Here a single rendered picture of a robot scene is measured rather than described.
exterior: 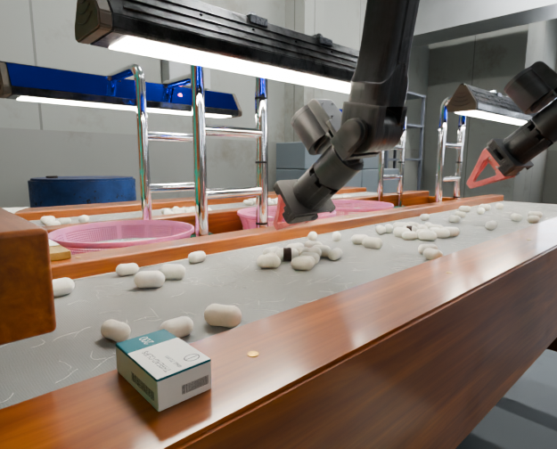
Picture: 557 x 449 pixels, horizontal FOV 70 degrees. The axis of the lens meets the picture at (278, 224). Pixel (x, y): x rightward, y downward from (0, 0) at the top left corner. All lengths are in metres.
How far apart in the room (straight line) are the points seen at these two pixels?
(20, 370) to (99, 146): 2.74
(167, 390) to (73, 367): 0.14
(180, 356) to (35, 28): 2.90
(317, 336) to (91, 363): 0.18
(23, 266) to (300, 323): 0.21
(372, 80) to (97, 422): 0.45
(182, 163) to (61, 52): 1.11
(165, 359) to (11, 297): 0.10
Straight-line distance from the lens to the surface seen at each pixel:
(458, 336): 0.47
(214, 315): 0.40
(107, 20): 0.51
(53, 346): 0.42
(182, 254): 0.68
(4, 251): 0.29
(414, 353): 0.39
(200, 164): 0.75
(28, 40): 3.04
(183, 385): 0.25
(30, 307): 0.30
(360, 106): 0.54
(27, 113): 2.96
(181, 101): 1.18
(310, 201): 0.62
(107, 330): 0.40
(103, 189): 2.24
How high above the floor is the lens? 0.90
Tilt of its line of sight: 9 degrees down
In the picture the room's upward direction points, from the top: straight up
